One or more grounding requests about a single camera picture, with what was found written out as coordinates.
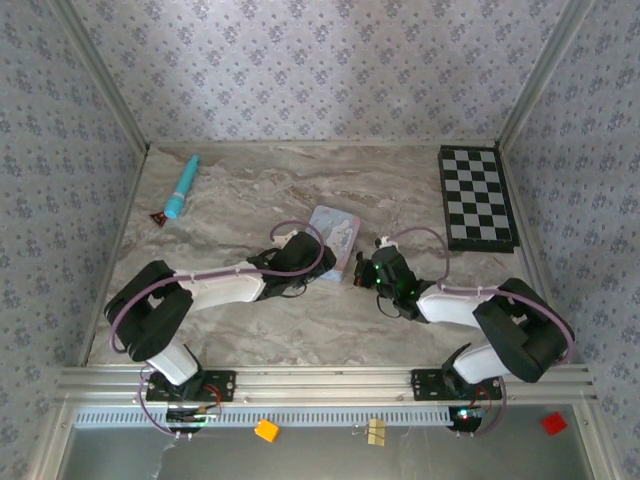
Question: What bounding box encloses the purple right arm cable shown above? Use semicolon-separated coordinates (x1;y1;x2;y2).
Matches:
392;226;575;364

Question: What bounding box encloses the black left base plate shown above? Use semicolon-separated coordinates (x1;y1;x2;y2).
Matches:
144;369;237;404

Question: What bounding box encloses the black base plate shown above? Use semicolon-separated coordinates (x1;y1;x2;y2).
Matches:
410;368;504;401
144;369;237;404

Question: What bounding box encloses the controller board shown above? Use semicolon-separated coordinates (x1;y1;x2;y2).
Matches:
447;405;489;434
166;407;224;434

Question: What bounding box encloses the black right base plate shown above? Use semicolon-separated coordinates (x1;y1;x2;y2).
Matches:
410;368;504;401

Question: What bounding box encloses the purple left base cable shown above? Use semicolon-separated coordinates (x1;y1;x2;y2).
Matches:
135;367;174;437

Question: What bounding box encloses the aluminium frame post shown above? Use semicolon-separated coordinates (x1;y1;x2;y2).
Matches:
498;0;596;149

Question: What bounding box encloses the red toy block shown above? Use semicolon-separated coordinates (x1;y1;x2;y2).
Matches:
541;412;570;436

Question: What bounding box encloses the thin black cable loop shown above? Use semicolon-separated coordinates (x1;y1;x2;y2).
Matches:
375;294;401;320

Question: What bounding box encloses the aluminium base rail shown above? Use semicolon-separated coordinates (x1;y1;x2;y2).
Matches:
57;365;599;406

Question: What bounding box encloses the right controller board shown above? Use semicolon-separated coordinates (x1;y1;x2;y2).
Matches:
447;405;489;434

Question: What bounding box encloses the left controller board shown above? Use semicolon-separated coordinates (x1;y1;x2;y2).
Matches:
166;407;224;434

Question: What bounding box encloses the orange toy block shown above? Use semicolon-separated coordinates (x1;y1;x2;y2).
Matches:
253;418;281;444

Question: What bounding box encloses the pastel cartoon tin box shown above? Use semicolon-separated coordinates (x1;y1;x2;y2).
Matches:
308;204;362;284

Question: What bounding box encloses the grey slotted cable duct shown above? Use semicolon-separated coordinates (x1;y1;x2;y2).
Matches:
73;405;459;429

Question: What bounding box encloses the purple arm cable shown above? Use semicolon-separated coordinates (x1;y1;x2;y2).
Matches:
392;226;575;364
108;220;327;354

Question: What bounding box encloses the black grey chessboard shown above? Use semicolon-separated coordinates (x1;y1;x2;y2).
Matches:
437;144;521;255

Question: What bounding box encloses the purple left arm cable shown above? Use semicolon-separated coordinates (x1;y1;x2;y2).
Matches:
108;220;327;354

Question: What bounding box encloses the tan wooden clip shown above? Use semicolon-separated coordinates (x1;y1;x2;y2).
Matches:
352;418;387;446

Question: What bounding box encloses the teal toy microphone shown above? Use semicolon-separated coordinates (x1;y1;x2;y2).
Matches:
163;154;201;220

